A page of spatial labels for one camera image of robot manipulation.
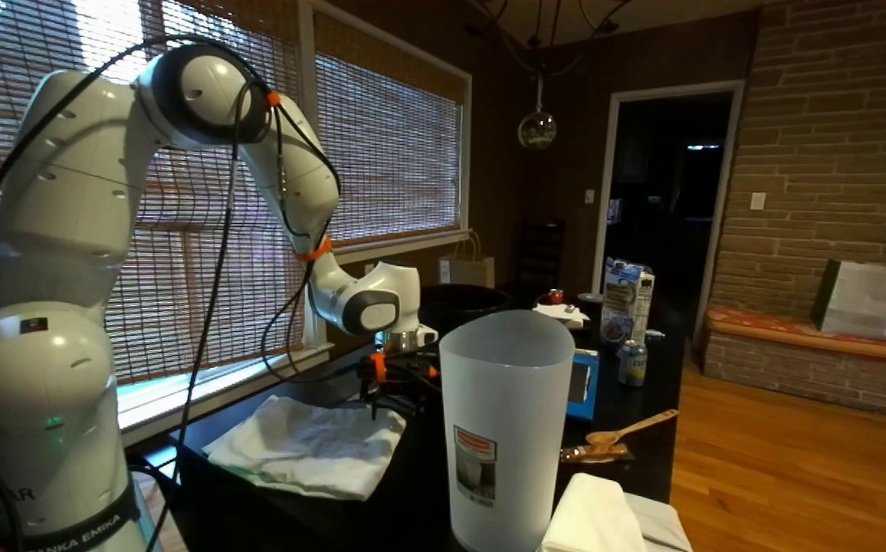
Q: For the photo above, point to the blue white product package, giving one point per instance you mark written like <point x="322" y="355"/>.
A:
<point x="625" y="301"/>

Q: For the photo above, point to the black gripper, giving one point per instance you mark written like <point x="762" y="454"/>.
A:
<point x="398" y="370"/>

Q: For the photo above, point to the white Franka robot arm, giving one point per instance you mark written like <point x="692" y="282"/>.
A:
<point x="44" y="386"/>

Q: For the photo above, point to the large bamboo window blind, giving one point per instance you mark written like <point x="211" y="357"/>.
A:
<point x="165" y="285"/>

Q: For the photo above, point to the white paper stack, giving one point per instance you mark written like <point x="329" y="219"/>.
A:
<point x="565" y="314"/>

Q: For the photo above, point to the small white bottle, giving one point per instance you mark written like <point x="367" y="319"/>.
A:
<point x="633" y="365"/>

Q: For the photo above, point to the translucent white plastic jug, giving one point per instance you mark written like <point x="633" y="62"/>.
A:
<point x="507" y="430"/>

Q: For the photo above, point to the white wall light switch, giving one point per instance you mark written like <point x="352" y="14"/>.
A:
<point x="757" y="199"/>

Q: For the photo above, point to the black shelf unit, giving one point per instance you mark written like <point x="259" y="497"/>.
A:
<point x="540" y="255"/>

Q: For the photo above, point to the brick bench with wooden seat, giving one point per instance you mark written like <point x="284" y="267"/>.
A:
<point x="811" y="357"/>

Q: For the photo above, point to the wooden spoon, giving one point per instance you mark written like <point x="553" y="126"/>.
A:
<point x="625" y="430"/>

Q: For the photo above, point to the white folded cloth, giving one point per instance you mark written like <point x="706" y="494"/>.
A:
<point x="589" y="517"/>

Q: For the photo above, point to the glass globe pendant lamp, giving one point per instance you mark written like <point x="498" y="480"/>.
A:
<point x="536" y="131"/>

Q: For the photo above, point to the grey white flat board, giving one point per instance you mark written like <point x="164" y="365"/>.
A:
<point x="659" y="523"/>

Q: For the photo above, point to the white cloth towel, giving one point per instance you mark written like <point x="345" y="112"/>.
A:
<point x="304" y="449"/>

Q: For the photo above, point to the white door frame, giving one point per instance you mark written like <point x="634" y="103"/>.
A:
<point x="605" y="185"/>

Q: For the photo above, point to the white flat box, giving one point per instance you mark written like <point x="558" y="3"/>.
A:
<point x="872" y="298"/>

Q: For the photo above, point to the blue box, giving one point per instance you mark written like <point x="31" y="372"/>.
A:
<point x="582" y="386"/>

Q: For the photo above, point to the black wooden table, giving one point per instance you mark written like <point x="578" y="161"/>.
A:
<point x="360" y="523"/>

